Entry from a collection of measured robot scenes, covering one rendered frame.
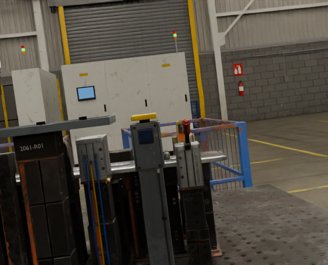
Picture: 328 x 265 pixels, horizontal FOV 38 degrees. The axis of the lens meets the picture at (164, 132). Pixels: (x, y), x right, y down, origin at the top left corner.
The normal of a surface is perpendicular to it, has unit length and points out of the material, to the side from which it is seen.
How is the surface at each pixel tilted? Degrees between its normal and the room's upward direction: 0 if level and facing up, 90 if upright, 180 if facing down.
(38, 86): 90
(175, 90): 90
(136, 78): 90
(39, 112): 90
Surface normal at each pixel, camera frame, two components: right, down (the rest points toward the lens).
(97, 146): 0.00, 0.07
